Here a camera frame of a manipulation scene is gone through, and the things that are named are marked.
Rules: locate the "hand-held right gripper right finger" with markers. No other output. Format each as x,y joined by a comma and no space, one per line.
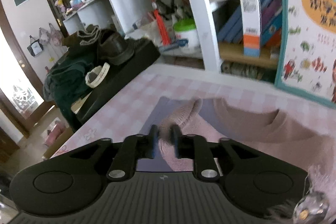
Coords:
176,150

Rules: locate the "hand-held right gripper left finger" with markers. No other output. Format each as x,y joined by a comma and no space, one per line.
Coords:
155,149

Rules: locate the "purple and pink knit sweater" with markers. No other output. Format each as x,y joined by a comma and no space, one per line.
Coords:
262,134

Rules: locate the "pink checked tablecloth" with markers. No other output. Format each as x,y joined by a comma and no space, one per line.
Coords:
126,98

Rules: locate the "cardboard box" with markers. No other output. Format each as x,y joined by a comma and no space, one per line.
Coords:
59,142

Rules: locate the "white jar green lid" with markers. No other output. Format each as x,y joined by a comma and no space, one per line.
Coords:
187,37

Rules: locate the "red tassel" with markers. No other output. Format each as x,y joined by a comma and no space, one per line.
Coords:
161,27

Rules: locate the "dark knit cloth pale trim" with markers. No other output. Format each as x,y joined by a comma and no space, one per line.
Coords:
78,43

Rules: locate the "white and orange carton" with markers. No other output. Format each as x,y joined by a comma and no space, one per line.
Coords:
250,29

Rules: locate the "clear round charm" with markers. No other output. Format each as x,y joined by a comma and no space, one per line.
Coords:
304,213

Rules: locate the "white bookshelf with wooden boards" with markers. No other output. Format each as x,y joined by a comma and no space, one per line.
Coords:
199,3

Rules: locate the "fuzzy pink sleeve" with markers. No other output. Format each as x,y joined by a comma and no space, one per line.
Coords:
323,182

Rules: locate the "pink hanging bag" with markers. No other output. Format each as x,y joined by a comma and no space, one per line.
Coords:
53,37

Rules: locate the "dark hanging bag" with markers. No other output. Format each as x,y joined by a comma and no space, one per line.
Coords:
35,48

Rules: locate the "teal-edged children's sound book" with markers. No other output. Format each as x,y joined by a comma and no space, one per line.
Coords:
302,43

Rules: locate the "row of blue books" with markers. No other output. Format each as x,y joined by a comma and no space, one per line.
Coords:
267,3

